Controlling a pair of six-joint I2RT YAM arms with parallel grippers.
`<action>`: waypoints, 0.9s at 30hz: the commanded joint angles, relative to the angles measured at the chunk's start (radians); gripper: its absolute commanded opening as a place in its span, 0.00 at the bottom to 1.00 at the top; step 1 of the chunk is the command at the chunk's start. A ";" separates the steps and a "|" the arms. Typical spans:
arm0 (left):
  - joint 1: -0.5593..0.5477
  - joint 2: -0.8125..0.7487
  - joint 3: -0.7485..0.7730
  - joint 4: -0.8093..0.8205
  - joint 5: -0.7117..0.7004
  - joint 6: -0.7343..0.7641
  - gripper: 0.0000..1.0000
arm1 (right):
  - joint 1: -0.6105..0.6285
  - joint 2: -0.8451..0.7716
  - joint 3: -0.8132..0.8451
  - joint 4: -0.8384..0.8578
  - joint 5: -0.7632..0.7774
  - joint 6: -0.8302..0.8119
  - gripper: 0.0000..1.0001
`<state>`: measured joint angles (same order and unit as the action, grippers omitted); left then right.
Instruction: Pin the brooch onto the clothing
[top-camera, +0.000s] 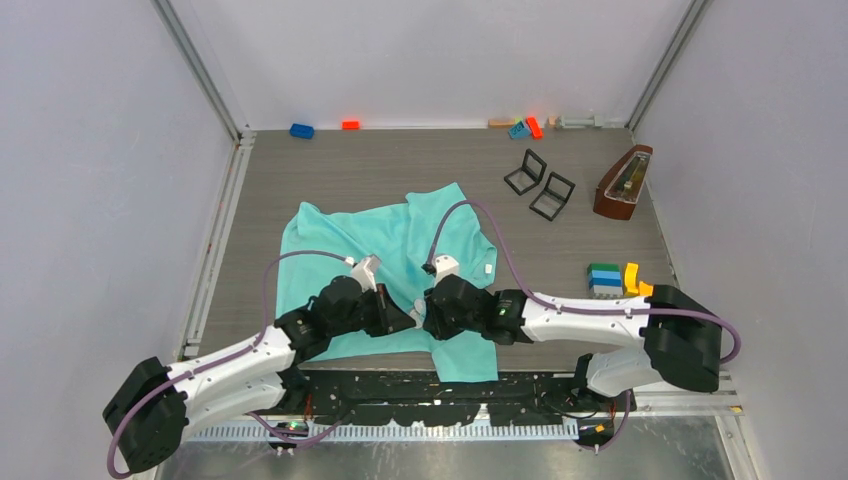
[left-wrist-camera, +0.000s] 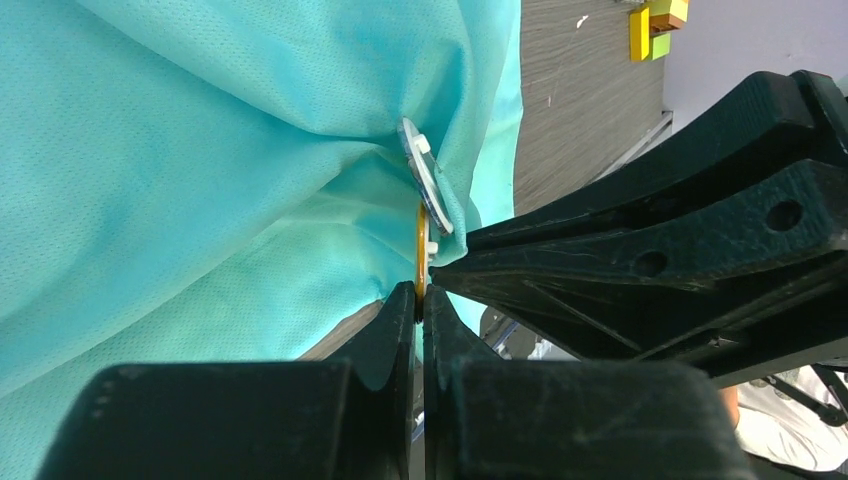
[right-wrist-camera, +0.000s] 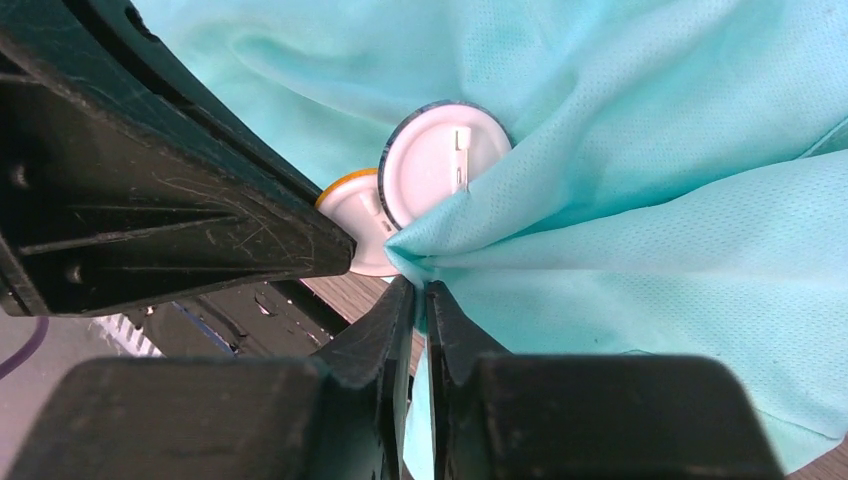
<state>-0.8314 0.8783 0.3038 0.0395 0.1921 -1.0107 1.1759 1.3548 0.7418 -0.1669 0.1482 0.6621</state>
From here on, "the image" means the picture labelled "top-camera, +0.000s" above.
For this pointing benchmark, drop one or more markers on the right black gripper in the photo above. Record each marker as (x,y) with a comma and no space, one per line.
(433,323)

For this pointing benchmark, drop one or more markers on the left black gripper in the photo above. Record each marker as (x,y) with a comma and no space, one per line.
(389,317)

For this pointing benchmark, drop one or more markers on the silver round brooch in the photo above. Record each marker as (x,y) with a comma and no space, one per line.
(418,312)

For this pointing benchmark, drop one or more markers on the teal t-shirt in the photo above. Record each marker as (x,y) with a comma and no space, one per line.
(400,235)

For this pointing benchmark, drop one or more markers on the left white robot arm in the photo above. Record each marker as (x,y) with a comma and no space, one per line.
(158,406)

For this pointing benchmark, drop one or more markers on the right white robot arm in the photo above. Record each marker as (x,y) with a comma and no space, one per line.
(666,336)

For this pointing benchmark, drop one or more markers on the black brooch display case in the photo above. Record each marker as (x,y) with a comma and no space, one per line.
(553,198)

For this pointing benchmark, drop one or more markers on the black case with gold brooch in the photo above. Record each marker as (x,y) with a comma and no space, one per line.
(528,175)

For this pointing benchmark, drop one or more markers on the stacked green blue grey bricks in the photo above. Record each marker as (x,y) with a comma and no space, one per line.
(604,280)

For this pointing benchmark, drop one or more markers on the yellow arch toy block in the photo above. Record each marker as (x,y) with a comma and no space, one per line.
(631,282)

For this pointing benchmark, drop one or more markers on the wooden toy block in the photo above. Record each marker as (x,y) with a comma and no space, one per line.
(502,122)

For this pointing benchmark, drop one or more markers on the teal toy block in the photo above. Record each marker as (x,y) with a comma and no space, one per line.
(520,130)

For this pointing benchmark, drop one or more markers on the orange-red toy brick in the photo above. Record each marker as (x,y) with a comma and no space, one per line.
(534,127)

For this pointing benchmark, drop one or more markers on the colourful stacked toy blocks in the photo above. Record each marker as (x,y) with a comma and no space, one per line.
(645,289)

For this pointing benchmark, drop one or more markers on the brown wooden metronome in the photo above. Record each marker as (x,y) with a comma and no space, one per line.
(618,192)

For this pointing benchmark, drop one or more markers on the small orange toy brick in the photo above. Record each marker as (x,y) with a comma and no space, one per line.
(350,124)

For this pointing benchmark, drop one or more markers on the blue toy brick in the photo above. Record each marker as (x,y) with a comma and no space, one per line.
(301,131)

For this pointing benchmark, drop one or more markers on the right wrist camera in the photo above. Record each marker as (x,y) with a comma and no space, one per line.
(441,266)

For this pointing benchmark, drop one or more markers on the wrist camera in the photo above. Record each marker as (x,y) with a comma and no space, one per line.
(364,271)
(441,266)

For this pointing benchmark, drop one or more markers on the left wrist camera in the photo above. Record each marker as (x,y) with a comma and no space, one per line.
(364,271)

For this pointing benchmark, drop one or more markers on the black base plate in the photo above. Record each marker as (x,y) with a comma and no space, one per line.
(375,398)

